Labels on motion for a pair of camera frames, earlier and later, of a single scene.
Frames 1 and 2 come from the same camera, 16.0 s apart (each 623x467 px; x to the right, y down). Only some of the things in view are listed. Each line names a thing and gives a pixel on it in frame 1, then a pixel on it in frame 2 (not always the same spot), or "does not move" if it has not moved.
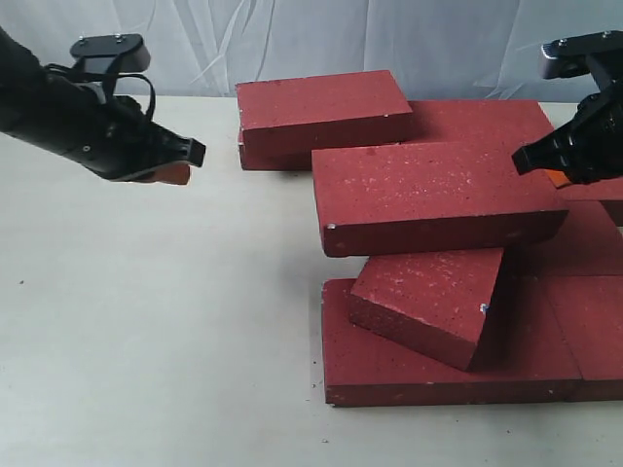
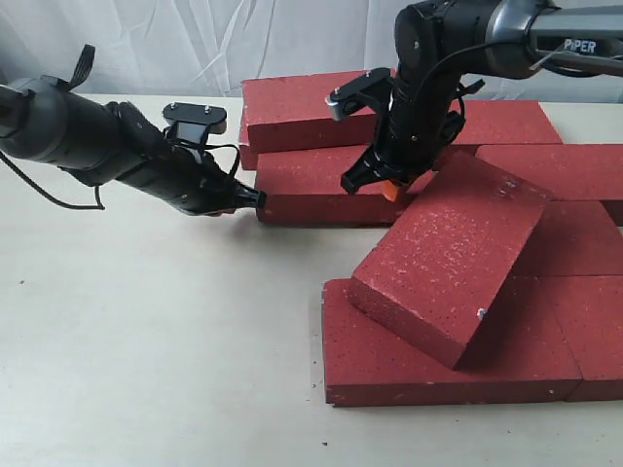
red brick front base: x=527 y=356 does not move
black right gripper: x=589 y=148 → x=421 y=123
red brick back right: x=508 y=123 does not move
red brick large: x=393 y=197 → x=306 y=188
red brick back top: x=364 y=107 does not move
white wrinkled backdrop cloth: x=439 y=50 does not move
